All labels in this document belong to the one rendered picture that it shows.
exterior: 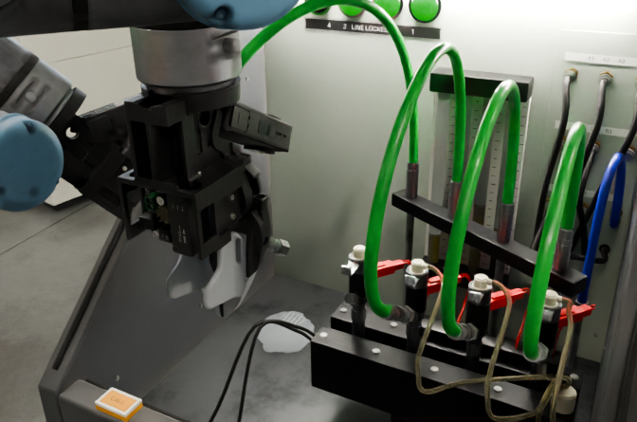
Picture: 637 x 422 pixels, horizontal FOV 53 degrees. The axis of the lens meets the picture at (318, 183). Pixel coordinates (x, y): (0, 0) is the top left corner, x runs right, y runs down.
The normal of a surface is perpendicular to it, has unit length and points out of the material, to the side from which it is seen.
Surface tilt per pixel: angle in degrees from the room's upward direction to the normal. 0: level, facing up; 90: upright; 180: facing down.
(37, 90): 77
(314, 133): 90
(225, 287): 93
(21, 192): 90
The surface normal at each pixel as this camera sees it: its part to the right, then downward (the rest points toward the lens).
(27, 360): -0.01, -0.91
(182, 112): 0.89, 0.18
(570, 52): -0.46, 0.36
